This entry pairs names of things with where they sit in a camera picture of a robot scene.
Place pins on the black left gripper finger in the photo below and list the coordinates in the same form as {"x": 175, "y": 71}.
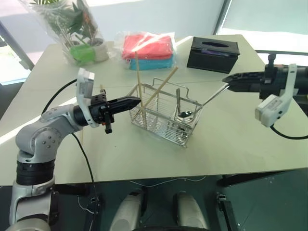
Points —
{"x": 122, "y": 108}
{"x": 125, "y": 100}

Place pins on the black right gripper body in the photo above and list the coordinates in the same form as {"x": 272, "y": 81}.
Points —
{"x": 274, "y": 81}

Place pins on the metal spoon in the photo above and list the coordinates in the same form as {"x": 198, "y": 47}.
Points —
{"x": 214, "y": 96}

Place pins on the black tissue box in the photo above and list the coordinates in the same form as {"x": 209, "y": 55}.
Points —
{"x": 209, "y": 62}

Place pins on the wooden chopstick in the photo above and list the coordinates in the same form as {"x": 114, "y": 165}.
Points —
{"x": 139, "y": 81}
{"x": 165, "y": 81}

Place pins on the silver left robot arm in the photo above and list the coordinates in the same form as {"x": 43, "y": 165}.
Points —
{"x": 43, "y": 134}

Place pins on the black table support bar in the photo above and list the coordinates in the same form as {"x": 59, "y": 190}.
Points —
{"x": 252, "y": 178}

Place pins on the clear plastic towel bag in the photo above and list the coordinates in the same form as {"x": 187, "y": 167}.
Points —
{"x": 118, "y": 41}

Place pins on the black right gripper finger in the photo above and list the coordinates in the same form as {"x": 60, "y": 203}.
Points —
{"x": 247, "y": 77}
{"x": 247, "y": 87}

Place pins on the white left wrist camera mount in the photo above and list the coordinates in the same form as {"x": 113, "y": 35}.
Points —
{"x": 84, "y": 86}

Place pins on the green plastic pot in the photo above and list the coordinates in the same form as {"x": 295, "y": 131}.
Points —
{"x": 81, "y": 54}

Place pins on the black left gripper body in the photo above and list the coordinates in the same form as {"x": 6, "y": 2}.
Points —
{"x": 98, "y": 110}

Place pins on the red folded towel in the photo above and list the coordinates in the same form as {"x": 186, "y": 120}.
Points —
{"x": 149, "y": 48}

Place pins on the artificial plants in plastic wrap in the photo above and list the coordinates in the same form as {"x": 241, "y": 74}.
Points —
{"x": 62, "y": 24}

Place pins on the grey rounded robot leg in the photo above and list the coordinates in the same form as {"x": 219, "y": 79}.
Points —
{"x": 126, "y": 211}
{"x": 190, "y": 211}

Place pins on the blue folded towel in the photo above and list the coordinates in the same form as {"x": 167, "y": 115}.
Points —
{"x": 154, "y": 63}

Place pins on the white plant pot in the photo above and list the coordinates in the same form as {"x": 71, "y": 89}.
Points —
{"x": 101, "y": 51}

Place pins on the black metal bracket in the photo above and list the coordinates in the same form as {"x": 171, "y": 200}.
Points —
{"x": 227, "y": 214}

